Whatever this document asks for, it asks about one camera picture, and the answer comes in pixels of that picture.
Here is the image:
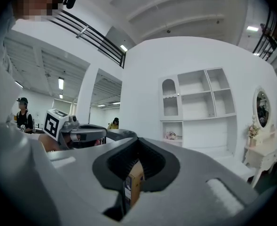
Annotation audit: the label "black balcony railing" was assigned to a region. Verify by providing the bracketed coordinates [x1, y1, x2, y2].
[48, 8, 127, 68]
[253, 8, 277, 61]

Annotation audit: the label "brown cardboard box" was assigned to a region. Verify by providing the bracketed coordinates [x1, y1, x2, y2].
[124, 159, 145, 207]

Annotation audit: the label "oval white-framed mirror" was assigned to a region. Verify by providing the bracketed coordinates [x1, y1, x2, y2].
[253, 86, 272, 129]

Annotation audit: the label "white shelf hutch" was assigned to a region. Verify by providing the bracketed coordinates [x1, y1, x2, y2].
[158, 67, 238, 155]

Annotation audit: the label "pink flower bouquet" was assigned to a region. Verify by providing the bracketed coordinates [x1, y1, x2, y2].
[165, 131, 178, 141]

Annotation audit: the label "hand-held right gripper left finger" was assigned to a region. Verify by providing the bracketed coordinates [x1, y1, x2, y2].
[46, 137, 139, 226]

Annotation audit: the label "white cabinet door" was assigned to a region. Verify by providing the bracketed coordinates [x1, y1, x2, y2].
[160, 75, 183, 121]

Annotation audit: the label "person's head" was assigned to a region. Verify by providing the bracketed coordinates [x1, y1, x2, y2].
[12, 0, 67, 21]

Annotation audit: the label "small potted flowers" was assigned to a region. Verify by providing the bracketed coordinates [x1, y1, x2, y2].
[247, 123, 261, 147]

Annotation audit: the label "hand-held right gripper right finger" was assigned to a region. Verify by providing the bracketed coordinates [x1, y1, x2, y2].
[120, 137, 259, 226]

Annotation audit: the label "person's grey jacket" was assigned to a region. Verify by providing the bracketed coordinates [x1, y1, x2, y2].
[0, 6, 62, 226]

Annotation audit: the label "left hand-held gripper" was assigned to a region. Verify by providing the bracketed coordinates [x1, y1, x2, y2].
[43, 108, 138, 150]

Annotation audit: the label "person's left forearm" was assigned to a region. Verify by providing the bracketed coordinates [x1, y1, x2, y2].
[38, 134, 62, 152]

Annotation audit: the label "white vanity table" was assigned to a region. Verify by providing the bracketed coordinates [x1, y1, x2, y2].
[242, 125, 277, 188]

